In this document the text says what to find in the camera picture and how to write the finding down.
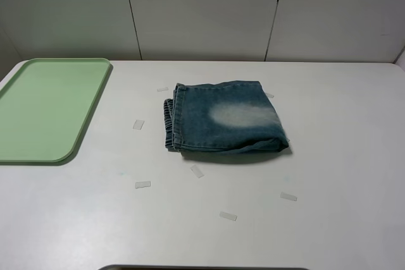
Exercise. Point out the children's blue denim shorts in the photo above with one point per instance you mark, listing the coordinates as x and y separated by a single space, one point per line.
227 118

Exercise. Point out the green plastic tray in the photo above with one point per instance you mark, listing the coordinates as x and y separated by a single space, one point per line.
46 107

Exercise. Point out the clear tape strip back left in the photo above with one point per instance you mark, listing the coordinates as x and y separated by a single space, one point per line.
162 89

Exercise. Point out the clear tape strip tilted centre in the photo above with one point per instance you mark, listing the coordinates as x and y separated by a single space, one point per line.
196 171

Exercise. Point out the clear tape strip left middle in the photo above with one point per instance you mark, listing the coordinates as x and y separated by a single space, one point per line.
138 124

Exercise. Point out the clear tape strip front left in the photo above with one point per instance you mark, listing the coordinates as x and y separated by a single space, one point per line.
142 184

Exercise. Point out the clear tape strip front centre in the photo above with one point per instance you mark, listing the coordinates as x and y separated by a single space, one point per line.
225 215

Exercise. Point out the clear tape strip front right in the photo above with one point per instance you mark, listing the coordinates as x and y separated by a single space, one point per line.
288 196

